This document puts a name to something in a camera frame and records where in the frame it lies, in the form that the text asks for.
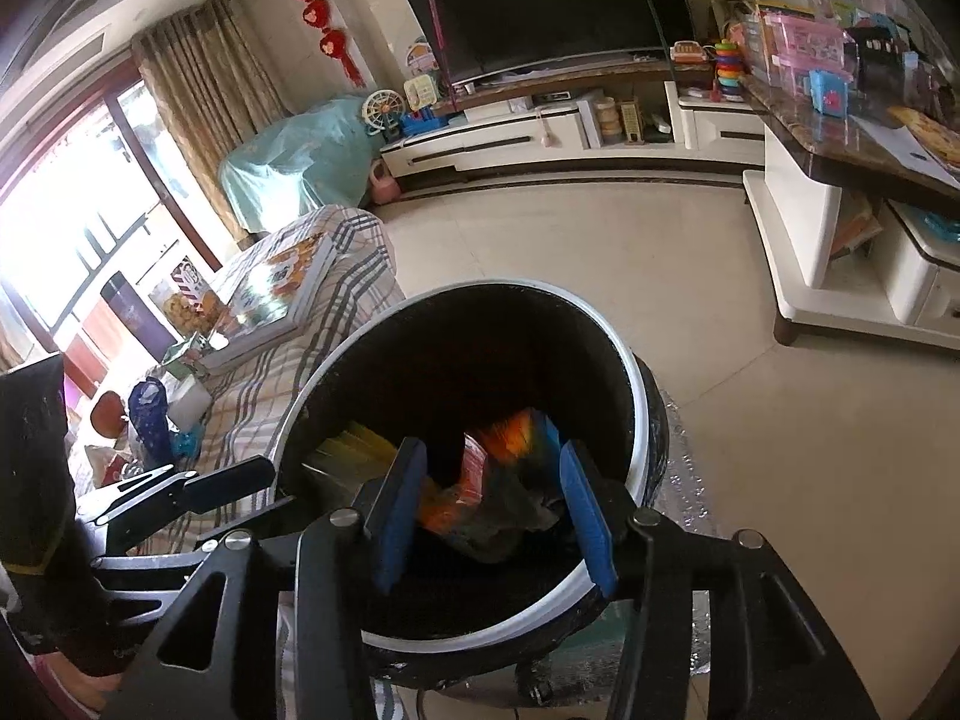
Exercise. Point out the white tissue roll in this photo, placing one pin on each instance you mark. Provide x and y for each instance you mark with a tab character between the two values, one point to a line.
191	405

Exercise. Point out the orange snack packet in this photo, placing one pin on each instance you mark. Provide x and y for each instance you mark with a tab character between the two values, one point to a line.
469	476

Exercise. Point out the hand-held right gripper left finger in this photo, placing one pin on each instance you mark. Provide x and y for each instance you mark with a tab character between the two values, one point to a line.
396	521

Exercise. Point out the dark blue dotted bottle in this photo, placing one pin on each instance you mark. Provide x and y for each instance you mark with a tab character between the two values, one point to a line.
148	420

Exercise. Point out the white paper sheet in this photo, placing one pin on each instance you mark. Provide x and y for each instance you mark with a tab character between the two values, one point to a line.
896	154

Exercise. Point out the person's left forearm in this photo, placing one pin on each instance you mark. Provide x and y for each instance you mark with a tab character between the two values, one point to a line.
82	690

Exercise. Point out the green box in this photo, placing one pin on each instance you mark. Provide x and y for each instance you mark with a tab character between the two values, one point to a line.
184	360

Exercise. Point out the pink toy box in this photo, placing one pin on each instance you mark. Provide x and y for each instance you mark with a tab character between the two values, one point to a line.
799	45

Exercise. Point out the yellow snack packet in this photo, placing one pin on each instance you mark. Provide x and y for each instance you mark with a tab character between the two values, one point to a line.
352	454

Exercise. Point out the cyan toy case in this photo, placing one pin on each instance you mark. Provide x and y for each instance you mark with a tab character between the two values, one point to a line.
829	94

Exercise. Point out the black flat television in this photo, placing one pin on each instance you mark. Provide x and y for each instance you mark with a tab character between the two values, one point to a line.
540	0

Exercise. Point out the blue toy block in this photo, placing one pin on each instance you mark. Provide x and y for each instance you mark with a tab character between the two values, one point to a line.
420	124

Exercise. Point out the black box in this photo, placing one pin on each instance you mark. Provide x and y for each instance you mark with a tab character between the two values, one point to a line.
877	60

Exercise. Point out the ferris wheel toy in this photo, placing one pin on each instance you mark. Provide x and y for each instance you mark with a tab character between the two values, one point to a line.
380	112

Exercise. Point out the pink watering can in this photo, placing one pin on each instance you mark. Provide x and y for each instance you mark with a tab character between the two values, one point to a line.
384	186

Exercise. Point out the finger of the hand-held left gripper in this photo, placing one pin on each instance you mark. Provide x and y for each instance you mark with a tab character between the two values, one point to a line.
225	476
247	529

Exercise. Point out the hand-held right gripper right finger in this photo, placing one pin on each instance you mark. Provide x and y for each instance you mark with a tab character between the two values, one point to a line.
590	521

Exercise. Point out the marble top coffee table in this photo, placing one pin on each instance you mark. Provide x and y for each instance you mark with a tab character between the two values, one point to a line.
817	142

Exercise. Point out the purple carton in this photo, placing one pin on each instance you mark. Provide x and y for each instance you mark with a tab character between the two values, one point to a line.
127	315

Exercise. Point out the dark crumpled wrapper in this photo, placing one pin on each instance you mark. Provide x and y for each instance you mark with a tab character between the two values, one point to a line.
517	521

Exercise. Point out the plaid covered table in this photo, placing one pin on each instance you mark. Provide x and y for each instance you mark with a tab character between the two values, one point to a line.
337	300

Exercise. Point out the light blue plastic bottle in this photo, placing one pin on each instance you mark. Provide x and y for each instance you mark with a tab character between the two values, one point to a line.
189	441

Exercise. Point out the white television cabinet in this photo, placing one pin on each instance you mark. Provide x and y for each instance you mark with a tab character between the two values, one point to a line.
510	146

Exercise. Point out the round cartoon card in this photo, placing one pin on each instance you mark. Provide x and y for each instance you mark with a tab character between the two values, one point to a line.
422	58

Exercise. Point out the stacked bamboo steamers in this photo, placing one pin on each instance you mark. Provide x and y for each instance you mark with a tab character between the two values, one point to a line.
609	118

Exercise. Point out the clear cookie jar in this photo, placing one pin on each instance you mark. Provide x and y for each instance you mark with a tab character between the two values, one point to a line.
191	304

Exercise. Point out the red snack packet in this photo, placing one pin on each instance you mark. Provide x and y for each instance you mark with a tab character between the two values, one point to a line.
106	412

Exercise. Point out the orange-covered flat box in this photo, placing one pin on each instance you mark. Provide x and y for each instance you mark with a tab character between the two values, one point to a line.
277	292

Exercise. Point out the pizza print board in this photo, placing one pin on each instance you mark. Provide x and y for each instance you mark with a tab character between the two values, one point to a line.
930	131

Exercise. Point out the yellow green toy house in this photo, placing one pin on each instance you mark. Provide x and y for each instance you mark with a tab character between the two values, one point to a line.
420	94

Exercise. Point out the white round pot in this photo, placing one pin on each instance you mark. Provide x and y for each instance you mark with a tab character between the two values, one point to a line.
450	360

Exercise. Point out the wooden rack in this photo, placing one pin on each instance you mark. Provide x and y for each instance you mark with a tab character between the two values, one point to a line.
632	121

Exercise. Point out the beige patterned curtain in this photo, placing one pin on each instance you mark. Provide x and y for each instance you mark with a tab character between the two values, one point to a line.
195	105

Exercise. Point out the balcony window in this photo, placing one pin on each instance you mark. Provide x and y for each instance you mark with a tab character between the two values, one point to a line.
67	202

